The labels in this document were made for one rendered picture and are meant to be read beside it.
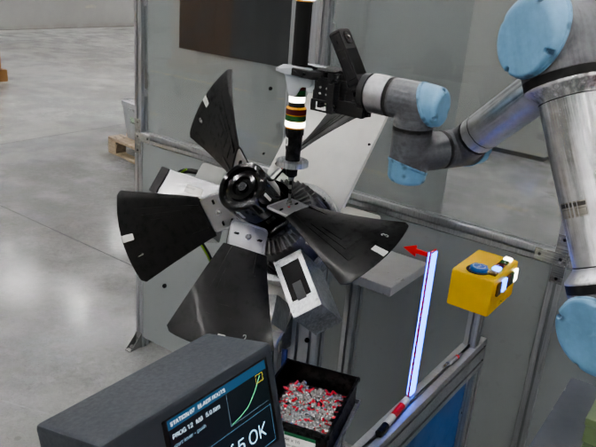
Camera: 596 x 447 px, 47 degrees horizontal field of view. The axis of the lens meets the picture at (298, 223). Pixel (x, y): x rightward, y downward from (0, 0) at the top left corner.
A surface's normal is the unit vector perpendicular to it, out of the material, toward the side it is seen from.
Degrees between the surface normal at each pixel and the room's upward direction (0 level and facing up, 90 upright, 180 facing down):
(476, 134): 107
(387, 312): 90
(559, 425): 0
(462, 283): 90
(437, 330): 90
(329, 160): 50
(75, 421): 15
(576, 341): 98
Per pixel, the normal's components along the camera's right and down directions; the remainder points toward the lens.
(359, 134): -0.40, -0.41
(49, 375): 0.07, -0.93
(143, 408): -0.14, -0.97
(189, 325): 0.03, -0.29
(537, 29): -0.89, 0.00
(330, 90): -0.58, 0.25
